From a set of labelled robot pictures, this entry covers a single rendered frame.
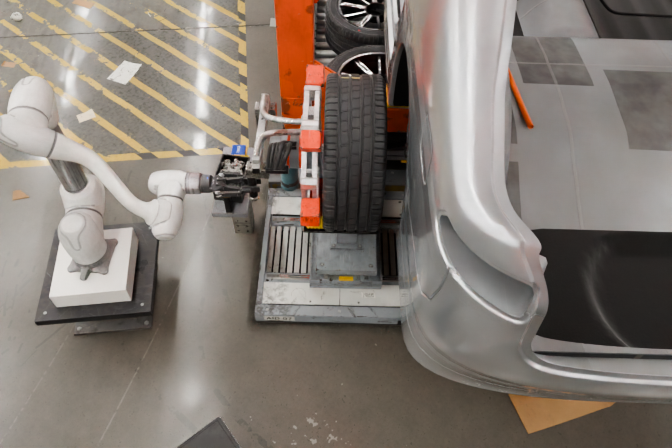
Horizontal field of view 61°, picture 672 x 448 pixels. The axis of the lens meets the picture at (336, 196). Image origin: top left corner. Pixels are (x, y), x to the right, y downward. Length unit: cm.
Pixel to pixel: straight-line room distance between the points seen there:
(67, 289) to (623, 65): 263
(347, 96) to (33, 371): 195
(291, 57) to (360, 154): 74
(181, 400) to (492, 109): 199
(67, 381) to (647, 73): 295
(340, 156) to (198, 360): 131
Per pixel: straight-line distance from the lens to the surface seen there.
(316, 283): 288
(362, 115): 215
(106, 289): 273
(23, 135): 223
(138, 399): 291
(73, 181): 264
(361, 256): 287
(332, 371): 284
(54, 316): 287
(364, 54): 349
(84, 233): 261
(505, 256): 132
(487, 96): 147
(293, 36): 261
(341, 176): 212
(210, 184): 236
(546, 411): 295
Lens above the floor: 265
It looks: 52 degrees down
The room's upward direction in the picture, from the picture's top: 2 degrees clockwise
